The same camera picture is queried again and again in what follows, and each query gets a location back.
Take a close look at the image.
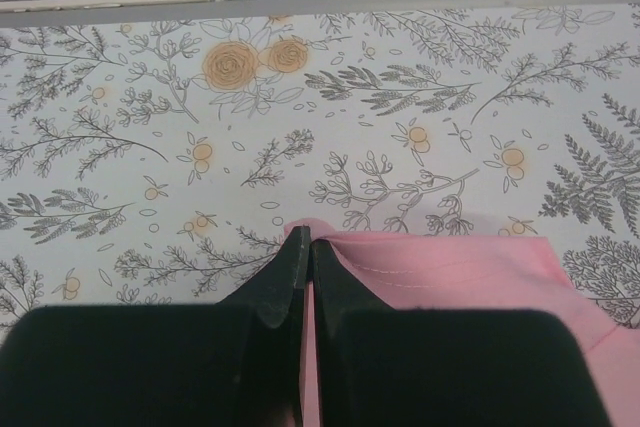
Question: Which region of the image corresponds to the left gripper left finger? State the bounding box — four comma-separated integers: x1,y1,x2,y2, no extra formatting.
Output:
1,227,311,426

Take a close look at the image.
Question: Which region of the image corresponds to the pink t shirt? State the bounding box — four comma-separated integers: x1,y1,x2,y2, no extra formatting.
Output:
284,219,639,426

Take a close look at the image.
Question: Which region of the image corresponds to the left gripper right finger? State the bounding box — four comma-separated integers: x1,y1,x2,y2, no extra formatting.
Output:
310,241,610,426

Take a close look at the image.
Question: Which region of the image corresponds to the floral patterned table mat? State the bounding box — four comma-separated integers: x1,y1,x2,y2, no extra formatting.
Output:
1,4,639,330

